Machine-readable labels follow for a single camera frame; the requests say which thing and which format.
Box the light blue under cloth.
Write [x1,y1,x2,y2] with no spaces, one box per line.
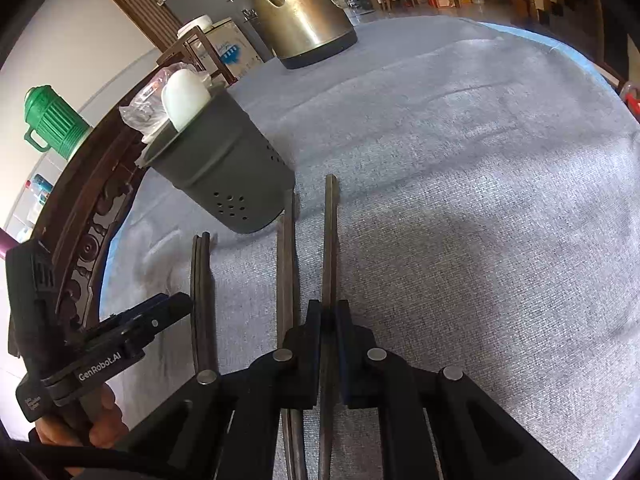
[97,16,621,321]

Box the white box blue print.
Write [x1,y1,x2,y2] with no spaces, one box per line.
[200,17,264,80]

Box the person's left hand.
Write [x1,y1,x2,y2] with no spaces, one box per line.
[36,385,131,478]

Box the brass-coloured electric kettle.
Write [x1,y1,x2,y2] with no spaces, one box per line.
[248,0,358,70]

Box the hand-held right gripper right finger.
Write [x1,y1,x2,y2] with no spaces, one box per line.
[335,300,576,480]

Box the green plastic jug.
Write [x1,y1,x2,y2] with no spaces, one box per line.
[24,85,92,161]

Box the plastic bottle blue label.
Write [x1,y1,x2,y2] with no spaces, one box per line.
[22,174,55,208]

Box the carved dark wooden chair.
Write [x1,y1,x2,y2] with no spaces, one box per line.
[27,25,238,356]

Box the grey tablecloth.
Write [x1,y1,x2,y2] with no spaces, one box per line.
[97,16,640,480]

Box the black cable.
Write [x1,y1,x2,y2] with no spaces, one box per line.
[10,440,151,480]

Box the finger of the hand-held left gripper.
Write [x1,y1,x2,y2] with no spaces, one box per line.
[87,291,194,350]

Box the clear plastic bag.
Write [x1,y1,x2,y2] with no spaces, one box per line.
[119,62,211,133]

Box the dark metal chopstick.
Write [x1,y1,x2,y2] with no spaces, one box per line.
[316,174,343,480]
[199,232,219,374]
[191,234,208,374]
[276,189,309,480]

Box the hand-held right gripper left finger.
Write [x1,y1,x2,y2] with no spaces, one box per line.
[117,300,321,480]

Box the brown wooden door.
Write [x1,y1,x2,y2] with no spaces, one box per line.
[92,0,183,53]

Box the dark grey utensil holder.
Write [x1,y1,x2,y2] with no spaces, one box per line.
[140,85,296,235]

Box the white plastic spoon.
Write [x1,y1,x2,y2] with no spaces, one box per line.
[161,70,210,131]

